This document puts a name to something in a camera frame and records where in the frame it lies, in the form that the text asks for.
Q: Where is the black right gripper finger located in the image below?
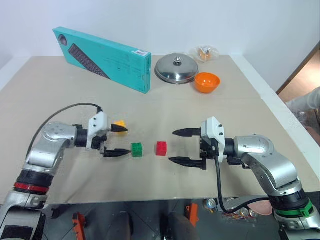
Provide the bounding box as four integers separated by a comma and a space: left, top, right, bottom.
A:
168, 156, 208, 171
171, 127, 202, 138

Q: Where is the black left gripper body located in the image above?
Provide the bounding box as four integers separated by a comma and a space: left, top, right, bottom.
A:
91, 133, 109, 156

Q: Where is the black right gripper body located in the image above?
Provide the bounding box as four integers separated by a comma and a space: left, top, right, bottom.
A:
198, 136, 219, 165

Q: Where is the yellow toy brick cube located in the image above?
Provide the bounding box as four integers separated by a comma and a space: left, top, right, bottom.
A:
111, 119, 127, 136

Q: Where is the green toy brick cube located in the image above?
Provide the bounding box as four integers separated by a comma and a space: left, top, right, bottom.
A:
130, 141, 144, 159

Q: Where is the red toy brick cube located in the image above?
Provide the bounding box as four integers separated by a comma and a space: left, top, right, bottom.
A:
155, 141, 168, 157

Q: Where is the orange clamp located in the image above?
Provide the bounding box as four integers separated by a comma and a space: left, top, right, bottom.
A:
71, 211, 86, 240
185, 203, 200, 228

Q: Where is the orange plastic bowl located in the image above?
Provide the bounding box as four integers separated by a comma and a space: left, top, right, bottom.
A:
194, 72, 222, 95

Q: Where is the stainless steel pot lid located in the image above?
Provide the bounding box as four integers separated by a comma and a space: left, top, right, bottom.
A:
153, 52, 200, 86

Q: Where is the teal keyboard box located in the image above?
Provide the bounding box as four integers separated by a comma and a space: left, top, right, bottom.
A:
52, 26, 153, 95

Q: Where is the pink round object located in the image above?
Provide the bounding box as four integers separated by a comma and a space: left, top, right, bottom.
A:
249, 199, 274, 217

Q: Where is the clear plastic snack bag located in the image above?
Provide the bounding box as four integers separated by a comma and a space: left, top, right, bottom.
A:
188, 45, 221, 64

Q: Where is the person in white clothing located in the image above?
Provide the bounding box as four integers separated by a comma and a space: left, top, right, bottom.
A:
285, 86, 320, 111

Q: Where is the brown wooden door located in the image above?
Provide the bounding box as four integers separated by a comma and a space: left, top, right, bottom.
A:
275, 40, 320, 96

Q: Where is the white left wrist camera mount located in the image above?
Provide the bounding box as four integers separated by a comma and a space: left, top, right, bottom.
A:
86, 111, 112, 151

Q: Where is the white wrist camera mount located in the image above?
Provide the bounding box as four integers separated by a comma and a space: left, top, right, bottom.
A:
200, 116, 227, 164
86, 111, 112, 151

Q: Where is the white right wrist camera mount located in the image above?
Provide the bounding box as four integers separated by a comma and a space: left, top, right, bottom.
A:
200, 116, 227, 164

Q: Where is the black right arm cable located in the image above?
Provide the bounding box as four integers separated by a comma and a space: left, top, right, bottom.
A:
214, 157, 271, 215

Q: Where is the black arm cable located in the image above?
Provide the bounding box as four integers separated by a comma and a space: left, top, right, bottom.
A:
26, 102, 104, 161
214, 157, 271, 215

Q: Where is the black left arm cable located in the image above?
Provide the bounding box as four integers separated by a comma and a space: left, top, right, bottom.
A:
26, 102, 104, 161

